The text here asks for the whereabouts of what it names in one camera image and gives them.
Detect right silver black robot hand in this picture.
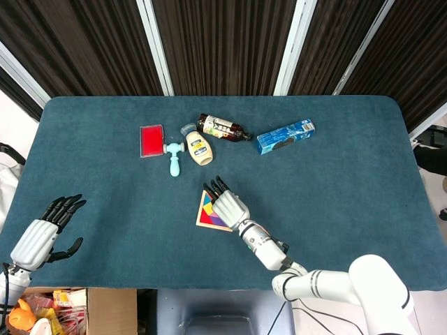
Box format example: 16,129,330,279
203,175,251,230

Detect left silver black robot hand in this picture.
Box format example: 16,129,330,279
9,193,87,271

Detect wooden tangram puzzle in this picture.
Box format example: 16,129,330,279
195,189,234,233

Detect red yellow snack packs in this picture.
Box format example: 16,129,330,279
51,288,87,310

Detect cream mayonnaise squeeze bottle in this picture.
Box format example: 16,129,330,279
179,124,214,168

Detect orange plush toy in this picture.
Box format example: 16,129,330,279
6,297,38,333

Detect light blue toy hammer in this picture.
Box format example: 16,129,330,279
163,141,186,177

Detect dark brown drink bottle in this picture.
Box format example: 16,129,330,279
196,113,252,143

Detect blue cookie box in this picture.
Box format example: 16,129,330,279
256,119,317,156

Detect teal table cloth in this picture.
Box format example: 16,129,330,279
1,95,444,292

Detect brown cardboard box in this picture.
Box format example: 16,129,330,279
20,287,138,335

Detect red ink pad case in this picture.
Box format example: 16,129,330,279
138,124,166,160

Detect dark brown folding screen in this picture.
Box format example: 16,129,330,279
0,0,447,135

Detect black bag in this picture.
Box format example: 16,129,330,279
415,126,447,176

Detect black floor cable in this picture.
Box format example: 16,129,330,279
292,301,366,335

